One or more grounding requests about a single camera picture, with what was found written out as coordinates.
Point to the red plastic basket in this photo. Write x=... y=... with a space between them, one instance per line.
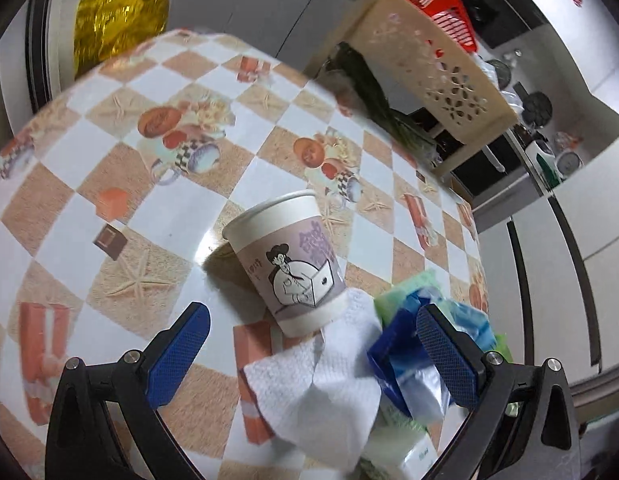
x=439 y=10

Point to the green plastic bag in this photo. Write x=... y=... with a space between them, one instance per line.
x=404 y=295

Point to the white green kitchen appliance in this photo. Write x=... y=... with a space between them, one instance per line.
x=542 y=165

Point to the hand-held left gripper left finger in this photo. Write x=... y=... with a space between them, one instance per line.
x=179 y=355

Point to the grey sliding door frame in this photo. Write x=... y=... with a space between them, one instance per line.
x=44 y=35

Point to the gold foil bag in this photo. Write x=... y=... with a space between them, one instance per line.
x=119 y=25

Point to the round metal trivet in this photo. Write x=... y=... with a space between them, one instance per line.
x=537 y=110

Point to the checkered printed tablecloth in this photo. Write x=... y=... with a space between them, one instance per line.
x=114 y=185

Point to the green leafy vegetables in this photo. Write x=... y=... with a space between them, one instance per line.
x=374 y=95

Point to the green white carton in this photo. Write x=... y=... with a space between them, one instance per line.
x=404 y=442

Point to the white refrigerator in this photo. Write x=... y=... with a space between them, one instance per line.
x=549 y=260

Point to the beige plastic chair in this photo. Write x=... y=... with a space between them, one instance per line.
x=429 y=70

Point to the printed white paper cup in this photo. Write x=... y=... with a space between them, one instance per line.
x=269 y=232

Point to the white paper tissue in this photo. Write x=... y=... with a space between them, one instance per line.
x=329 y=390

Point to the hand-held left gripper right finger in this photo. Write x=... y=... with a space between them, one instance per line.
x=447 y=360

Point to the blue plastic wrapper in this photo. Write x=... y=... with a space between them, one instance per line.
x=394 y=355

